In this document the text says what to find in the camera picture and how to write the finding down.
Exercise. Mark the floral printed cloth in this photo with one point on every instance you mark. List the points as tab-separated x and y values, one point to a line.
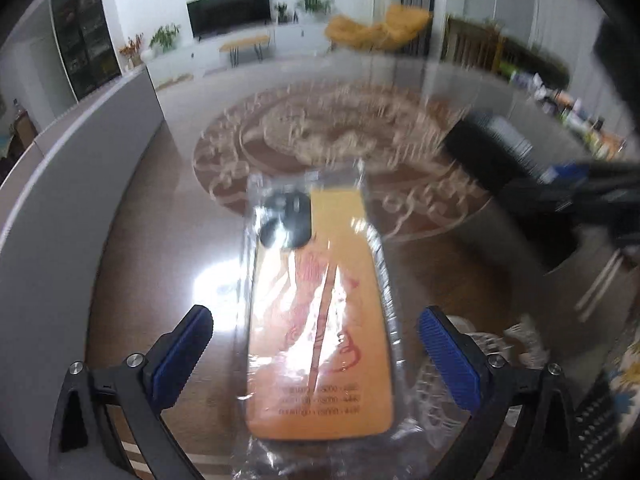
622	385

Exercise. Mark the green potted plant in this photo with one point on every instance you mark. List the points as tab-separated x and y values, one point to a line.
165	36

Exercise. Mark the large leafy potted plant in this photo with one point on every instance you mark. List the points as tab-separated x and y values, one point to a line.
314	2

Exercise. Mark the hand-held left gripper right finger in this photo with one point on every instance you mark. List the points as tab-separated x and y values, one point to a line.
447	360

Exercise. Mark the black box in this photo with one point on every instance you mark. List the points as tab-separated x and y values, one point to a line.
480	146

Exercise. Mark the dark glass display cabinet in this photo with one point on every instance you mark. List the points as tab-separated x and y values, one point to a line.
85	35

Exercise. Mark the dark cloth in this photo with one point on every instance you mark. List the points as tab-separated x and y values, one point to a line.
620	70

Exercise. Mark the orange phone case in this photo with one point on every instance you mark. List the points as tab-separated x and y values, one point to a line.
320	320

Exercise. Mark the wooden bench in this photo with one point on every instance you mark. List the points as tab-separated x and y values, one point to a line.
245	42

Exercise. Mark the black television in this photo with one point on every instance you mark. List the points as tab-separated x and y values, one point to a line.
227	10

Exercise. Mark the white television console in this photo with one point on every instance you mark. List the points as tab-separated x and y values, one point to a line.
200	57

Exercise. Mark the small potted plant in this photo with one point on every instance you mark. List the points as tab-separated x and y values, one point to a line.
281	11

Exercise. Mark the red flowers in vase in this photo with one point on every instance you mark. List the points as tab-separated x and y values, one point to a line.
131	49

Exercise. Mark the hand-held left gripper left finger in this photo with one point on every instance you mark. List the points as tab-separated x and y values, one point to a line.
182	355

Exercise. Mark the row of bottles on sideboard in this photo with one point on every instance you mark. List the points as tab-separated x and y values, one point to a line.
575	115

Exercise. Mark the white round vase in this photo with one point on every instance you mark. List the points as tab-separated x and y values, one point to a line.
148	55

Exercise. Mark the grey partition panel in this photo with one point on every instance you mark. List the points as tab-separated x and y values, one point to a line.
60	200

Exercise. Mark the grey curtain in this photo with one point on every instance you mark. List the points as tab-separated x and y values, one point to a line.
417	5

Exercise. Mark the wooden chair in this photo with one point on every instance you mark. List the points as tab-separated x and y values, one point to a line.
472	45

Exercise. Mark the orange lounge chair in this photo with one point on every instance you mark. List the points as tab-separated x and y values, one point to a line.
380	27

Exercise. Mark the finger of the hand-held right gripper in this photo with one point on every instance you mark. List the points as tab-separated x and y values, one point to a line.
575	204
567	173

